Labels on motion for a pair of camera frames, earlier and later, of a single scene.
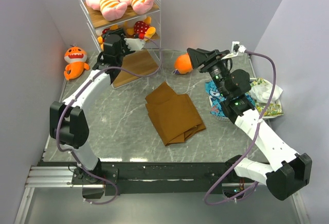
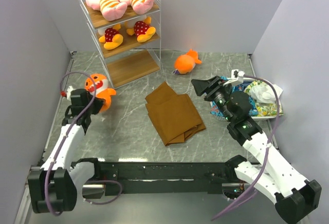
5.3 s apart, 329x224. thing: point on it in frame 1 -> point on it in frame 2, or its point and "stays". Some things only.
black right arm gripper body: [218, 60] -> [219, 94]
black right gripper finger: [198, 56] -> [201, 85]
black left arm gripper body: [125, 50] -> [96, 106]
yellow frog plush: [143, 29] stays
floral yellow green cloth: [274, 108] stays
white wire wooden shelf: [133, 6] stays
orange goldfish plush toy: [183, 64] stays
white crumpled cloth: [262, 93] stays
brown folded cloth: [172, 115] stays
